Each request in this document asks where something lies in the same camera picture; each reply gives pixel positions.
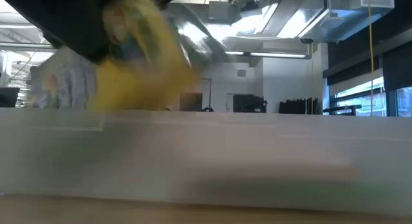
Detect yellow green crayon box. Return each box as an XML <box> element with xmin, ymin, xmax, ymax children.
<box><xmin>89</xmin><ymin>0</ymin><xmax>198</xmax><ymax>113</ymax></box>

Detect person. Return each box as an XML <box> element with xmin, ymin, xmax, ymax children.
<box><xmin>28</xmin><ymin>46</ymin><xmax>98</xmax><ymax>111</ymax></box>

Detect black monitor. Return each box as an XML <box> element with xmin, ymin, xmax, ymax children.
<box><xmin>0</xmin><ymin>86</ymin><xmax>21</xmax><ymax>109</ymax></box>

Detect black printer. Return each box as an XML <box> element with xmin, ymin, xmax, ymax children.
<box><xmin>232</xmin><ymin>94</ymin><xmax>268</xmax><ymax>114</ymax></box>

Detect clear plastic pencil box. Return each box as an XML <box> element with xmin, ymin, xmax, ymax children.
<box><xmin>0</xmin><ymin>107</ymin><xmax>412</xmax><ymax>217</ymax></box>

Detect long linear ceiling light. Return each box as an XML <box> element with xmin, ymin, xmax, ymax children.
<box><xmin>0</xmin><ymin>41</ymin><xmax>312</xmax><ymax>60</ymax></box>

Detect black stacked cases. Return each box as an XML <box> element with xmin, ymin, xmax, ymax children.
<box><xmin>278</xmin><ymin>97</ymin><xmax>320</xmax><ymax>116</ymax></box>

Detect black side table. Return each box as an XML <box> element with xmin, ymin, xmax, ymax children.
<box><xmin>322</xmin><ymin>104</ymin><xmax>363</xmax><ymax>117</ymax></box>

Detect black window blind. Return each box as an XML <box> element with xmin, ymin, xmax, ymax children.
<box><xmin>381</xmin><ymin>45</ymin><xmax>412</xmax><ymax>92</ymax></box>

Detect silver rectangular ceiling duct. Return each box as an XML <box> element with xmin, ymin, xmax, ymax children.
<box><xmin>225</xmin><ymin>0</ymin><xmax>395</xmax><ymax>44</ymax></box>

